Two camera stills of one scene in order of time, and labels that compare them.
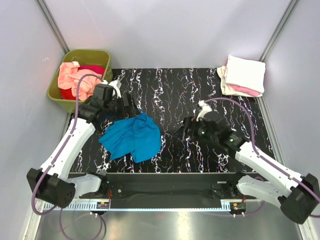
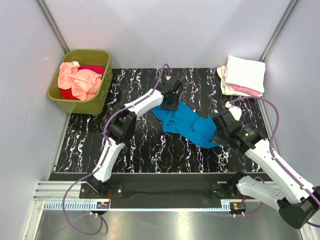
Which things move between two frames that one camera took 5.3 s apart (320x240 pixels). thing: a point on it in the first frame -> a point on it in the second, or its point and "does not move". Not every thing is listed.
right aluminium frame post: [278, 30] does not move
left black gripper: [131, 110] -> [174, 107]
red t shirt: [68, 94] does not move
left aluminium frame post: [43, 7] does not move
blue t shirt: [139, 136] -> [191, 126]
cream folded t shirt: [226, 88] does not move
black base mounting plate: [150, 186] does not move
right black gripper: [189, 123] -> [220, 141]
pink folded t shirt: [246, 90] does not move
